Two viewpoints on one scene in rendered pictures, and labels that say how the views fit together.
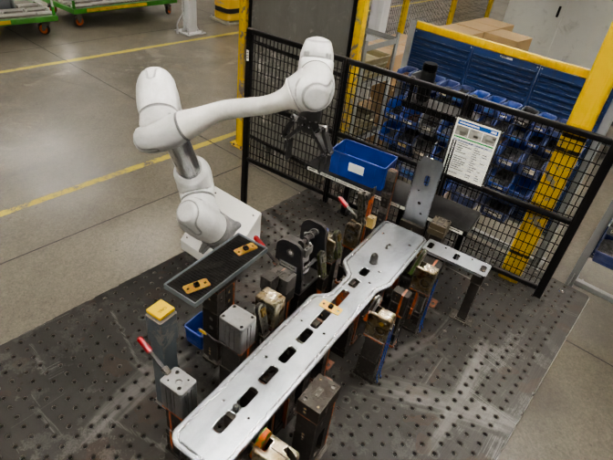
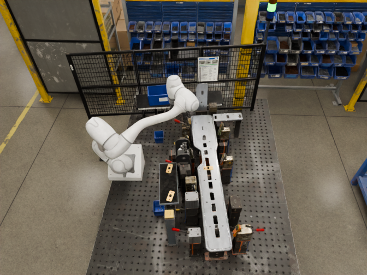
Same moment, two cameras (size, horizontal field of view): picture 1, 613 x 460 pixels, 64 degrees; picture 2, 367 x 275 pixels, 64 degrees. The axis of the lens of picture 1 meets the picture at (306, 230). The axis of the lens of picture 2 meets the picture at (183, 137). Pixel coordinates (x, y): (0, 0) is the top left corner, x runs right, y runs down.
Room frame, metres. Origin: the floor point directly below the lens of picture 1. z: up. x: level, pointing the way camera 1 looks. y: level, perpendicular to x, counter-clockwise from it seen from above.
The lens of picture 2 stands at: (0.10, 0.82, 3.03)
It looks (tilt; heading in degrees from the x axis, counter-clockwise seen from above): 47 degrees down; 329
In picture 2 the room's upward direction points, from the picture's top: 2 degrees counter-clockwise
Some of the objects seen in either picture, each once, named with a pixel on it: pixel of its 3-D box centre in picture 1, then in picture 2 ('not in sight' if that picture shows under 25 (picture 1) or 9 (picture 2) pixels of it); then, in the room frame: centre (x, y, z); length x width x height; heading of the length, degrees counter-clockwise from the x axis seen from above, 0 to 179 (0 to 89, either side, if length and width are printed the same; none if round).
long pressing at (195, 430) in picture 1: (329, 312); (209, 170); (1.27, -0.12, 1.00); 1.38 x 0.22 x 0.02; 151
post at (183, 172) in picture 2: (266, 314); (183, 185); (1.31, 0.11, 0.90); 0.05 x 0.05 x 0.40; 61
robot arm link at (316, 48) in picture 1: (316, 65); (175, 87); (1.50, 0.04, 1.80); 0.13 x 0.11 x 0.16; 4
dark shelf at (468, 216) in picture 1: (389, 189); (179, 100); (2.17, -0.39, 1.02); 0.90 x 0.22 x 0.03; 61
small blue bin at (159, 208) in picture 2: (202, 330); (159, 208); (1.32, 0.36, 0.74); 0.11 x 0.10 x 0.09; 151
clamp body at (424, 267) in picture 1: (417, 298); (224, 141); (1.55, -0.51, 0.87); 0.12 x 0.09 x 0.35; 61
